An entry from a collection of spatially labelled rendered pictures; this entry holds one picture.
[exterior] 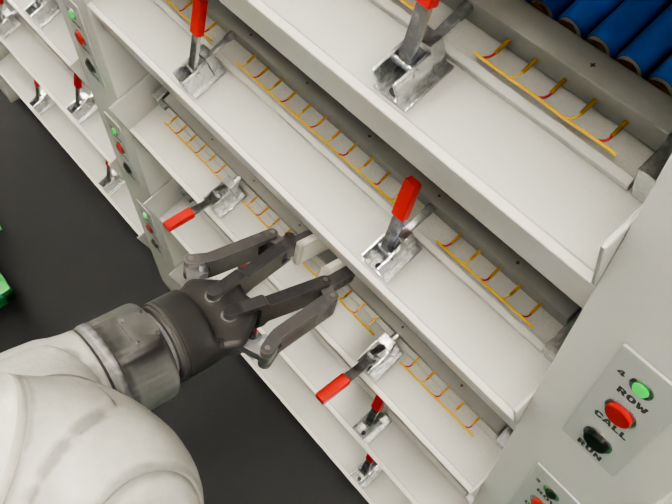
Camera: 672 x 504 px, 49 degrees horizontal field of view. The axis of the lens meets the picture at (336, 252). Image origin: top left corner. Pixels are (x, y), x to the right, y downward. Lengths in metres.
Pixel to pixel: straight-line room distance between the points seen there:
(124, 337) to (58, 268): 0.90
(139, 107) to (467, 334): 0.56
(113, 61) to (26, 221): 0.72
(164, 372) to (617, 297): 0.37
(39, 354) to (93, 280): 0.88
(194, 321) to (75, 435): 0.22
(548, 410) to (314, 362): 0.52
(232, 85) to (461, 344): 0.33
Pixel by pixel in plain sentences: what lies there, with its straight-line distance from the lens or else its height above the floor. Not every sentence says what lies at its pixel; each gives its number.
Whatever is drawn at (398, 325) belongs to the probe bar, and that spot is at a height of 0.53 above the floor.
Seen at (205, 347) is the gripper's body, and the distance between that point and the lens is 0.64.
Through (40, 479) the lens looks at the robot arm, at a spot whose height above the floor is 0.81.
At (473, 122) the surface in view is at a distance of 0.43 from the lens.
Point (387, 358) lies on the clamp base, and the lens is 0.75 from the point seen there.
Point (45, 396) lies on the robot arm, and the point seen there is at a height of 0.81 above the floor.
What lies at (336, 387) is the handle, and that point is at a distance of 0.73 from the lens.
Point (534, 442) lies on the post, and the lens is 0.56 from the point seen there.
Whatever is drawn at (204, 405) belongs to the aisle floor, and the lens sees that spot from 1.31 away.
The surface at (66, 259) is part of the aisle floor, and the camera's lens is 1.51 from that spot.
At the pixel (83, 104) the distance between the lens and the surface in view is 1.28.
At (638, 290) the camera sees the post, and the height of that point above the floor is 0.90.
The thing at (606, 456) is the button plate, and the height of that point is 0.75.
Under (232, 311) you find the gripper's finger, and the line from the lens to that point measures 0.66.
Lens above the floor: 1.20
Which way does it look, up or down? 57 degrees down
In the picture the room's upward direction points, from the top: straight up
